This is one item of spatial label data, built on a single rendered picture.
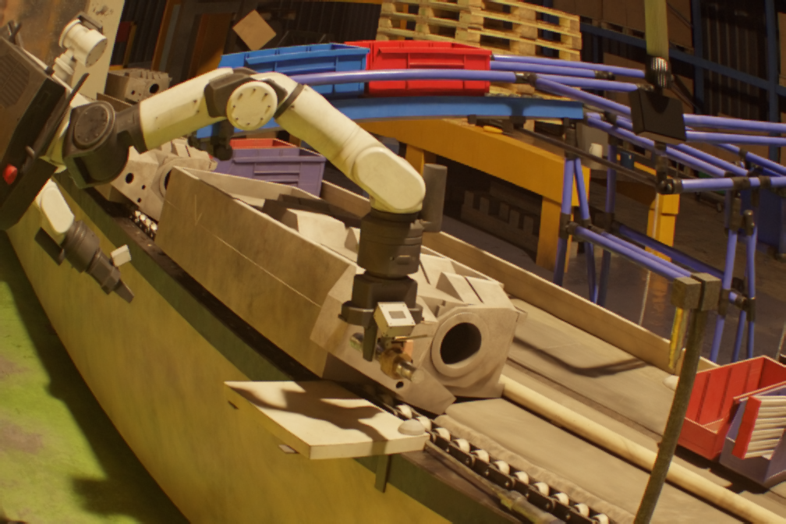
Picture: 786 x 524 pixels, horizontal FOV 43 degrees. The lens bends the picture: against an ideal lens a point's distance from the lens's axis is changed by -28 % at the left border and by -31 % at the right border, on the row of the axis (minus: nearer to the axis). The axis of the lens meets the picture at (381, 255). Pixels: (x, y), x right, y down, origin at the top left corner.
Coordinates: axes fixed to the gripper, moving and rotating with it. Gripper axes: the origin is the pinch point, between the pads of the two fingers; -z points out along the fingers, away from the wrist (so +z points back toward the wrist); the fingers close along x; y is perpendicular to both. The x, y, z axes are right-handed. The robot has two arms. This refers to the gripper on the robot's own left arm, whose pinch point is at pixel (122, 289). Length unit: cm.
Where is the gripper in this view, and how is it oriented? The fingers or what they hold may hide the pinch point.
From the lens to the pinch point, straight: 244.6
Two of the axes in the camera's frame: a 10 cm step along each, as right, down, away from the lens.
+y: 6.3, -7.7, 0.4
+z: -7.1, -6.0, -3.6
